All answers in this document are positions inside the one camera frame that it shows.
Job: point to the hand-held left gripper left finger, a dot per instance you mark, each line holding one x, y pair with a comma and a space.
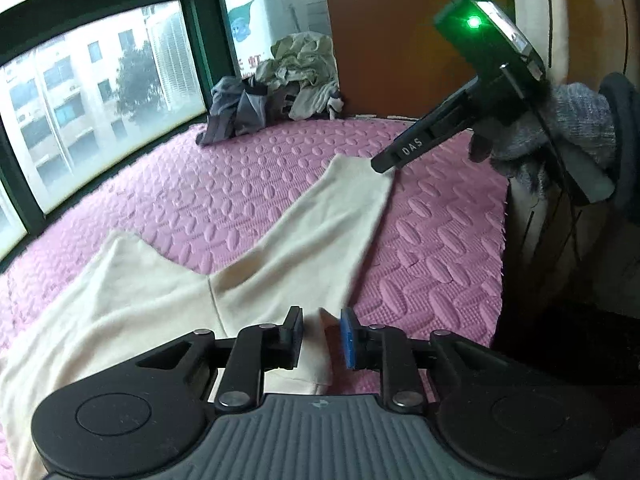
295, 340

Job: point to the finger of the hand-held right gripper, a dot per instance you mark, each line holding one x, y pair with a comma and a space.
415, 146

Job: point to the brown wooden cabinet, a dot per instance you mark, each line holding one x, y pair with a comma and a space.
390, 35

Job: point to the apartment building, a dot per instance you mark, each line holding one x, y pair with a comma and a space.
60, 100

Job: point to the cream pants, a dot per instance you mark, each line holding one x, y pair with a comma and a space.
175, 300

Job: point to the green window frame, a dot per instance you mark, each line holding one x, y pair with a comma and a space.
200, 60

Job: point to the person's right hand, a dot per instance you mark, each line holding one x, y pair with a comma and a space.
580, 115

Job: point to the window sticker with blue figure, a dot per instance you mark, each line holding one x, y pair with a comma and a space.
241, 25

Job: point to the beige clothes pile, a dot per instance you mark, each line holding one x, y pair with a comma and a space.
305, 60

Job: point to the grey outdoor air conditioner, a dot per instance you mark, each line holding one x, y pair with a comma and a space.
172, 55

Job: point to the pink foam floor mat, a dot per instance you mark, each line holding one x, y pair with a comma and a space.
440, 240

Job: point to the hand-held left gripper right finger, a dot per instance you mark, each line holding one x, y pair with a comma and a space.
347, 335

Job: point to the green tree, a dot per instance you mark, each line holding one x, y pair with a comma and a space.
137, 80

